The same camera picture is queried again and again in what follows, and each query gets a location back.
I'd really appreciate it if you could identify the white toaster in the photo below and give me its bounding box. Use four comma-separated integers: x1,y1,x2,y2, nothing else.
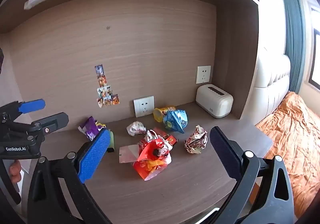
195,84,234,119

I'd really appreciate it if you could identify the white padded headboard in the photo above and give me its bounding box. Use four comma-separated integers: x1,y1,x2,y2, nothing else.
252,46,292,129

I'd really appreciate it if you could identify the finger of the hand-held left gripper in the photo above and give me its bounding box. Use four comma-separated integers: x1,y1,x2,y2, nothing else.
7,112,69,149
0,99,46,124

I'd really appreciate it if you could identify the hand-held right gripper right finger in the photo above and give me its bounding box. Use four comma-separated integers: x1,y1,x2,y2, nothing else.
209,126,295,224

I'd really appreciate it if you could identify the small red box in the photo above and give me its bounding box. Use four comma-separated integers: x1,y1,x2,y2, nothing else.
155,128,178,146

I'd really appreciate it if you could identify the teal curtain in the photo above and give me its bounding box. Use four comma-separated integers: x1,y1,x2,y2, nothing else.
280,0,307,94

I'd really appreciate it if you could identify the red silver wrapper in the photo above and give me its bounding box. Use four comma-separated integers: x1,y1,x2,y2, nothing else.
144,130,166,145

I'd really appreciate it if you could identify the wooden desk with hutch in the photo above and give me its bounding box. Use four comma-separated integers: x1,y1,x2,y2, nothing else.
0,0,273,224

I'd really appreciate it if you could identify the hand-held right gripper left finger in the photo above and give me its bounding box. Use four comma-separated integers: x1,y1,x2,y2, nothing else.
27,128,112,224

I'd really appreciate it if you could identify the person's left hand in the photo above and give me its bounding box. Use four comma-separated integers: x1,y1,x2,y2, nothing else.
9,160,23,184

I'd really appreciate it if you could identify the colourful sticker strip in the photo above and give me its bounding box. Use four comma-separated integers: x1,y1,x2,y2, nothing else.
94,64,120,108

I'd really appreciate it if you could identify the red plastic bag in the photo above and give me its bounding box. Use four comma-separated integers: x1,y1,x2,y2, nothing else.
133,138,173,181

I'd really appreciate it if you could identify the purple snack wrapper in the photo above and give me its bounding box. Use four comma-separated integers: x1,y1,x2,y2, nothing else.
78,116,107,141

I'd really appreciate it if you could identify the red white wrapper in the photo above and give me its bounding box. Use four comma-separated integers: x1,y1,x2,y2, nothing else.
184,125,208,155

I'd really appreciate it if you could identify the blue snack bag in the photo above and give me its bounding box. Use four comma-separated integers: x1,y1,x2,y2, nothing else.
163,109,188,134

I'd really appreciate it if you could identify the window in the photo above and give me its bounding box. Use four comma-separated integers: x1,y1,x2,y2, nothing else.
307,1,320,89

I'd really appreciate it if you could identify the orange blanket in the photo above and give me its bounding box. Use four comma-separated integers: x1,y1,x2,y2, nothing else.
255,91,320,217

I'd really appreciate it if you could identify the yellow cup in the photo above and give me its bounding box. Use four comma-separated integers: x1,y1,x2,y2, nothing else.
153,106,177,122

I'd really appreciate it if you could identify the white wall socket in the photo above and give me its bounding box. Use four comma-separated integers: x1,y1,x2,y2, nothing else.
133,96,155,118
196,65,211,85

